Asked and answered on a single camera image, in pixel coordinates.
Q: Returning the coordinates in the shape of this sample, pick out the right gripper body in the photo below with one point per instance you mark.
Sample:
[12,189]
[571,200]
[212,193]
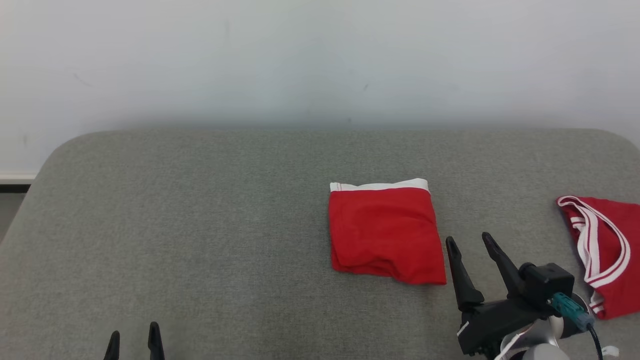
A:
[495,322]

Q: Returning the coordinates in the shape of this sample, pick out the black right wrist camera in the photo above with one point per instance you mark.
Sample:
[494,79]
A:
[547,285]

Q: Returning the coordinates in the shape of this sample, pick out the teal right camera connector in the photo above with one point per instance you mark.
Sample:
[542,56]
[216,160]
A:
[572,310]

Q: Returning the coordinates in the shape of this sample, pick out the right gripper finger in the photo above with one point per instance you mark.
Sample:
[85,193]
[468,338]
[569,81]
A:
[467,285]
[507,275]

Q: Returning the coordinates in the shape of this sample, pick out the red Bulls jersey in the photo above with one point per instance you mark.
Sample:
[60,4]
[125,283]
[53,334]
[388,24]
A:
[615,280]

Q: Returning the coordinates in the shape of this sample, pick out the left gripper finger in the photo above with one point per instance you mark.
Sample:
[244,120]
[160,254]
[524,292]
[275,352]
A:
[156,345]
[113,350]

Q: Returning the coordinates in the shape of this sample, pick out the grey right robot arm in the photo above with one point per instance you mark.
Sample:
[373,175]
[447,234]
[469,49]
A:
[547,345]

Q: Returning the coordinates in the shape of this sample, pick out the white wall baseboard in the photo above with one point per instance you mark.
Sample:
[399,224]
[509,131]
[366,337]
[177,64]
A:
[15,178]

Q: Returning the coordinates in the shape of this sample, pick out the red shorts with white stripe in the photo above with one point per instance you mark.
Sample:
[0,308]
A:
[385,235]

